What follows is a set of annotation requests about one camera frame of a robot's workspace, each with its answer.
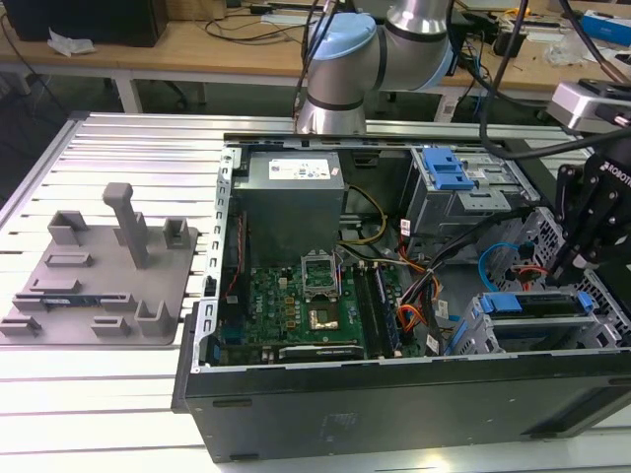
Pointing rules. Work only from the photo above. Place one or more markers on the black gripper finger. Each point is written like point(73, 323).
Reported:
point(609, 222)
point(566, 197)

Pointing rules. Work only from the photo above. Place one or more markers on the hard disk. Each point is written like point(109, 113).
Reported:
point(503, 303)

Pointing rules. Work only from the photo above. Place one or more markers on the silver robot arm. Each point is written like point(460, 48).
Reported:
point(345, 69)

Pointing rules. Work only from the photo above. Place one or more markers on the metal disk bay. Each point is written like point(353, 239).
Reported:
point(542, 324)

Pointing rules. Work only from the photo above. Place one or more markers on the black RAM slot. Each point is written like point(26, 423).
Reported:
point(381, 315)
point(388, 315)
point(374, 315)
point(367, 315)

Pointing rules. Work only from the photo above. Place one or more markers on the blue drive latch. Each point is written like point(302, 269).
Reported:
point(446, 170)

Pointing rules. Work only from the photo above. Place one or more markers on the clear plastic bag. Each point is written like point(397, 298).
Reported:
point(567, 49)

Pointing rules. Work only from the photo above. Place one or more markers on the metal optical drive cage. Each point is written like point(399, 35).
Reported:
point(434, 212)

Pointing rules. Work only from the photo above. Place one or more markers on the blue cardboard box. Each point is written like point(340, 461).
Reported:
point(604, 24)

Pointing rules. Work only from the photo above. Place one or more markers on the small black adapter box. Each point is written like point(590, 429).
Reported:
point(508, 42)

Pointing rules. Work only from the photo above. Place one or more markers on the yellow tape measure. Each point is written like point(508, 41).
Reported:
point(518, 11)

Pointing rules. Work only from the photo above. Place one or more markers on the metal locking lever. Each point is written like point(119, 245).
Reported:
point(341, 273)

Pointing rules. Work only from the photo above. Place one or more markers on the CPU socket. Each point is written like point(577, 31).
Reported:
point(324, 320)

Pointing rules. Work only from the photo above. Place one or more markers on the gray power supply unit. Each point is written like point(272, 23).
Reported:
point(288, 212)

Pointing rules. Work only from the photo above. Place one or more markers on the black graphics card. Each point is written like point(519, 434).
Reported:
point(320, 351)

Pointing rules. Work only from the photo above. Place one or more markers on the black PC case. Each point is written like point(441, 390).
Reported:
point(345, 419)

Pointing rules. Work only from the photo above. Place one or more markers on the green motherboard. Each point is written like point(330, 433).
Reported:
point(268, 300)

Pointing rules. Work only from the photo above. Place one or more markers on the wooden desk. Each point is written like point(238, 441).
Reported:
point(197, 54)

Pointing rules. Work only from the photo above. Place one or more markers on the gray parts rack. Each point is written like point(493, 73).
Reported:
point(98, 276)

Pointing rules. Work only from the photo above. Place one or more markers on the black computer box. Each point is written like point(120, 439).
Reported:
point(89, 20)

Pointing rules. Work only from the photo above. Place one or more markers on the white crumpled paper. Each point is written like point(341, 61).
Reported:
point(69, 44)

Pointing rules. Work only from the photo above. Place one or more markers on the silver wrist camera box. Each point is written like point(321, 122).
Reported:
point(577, 106)

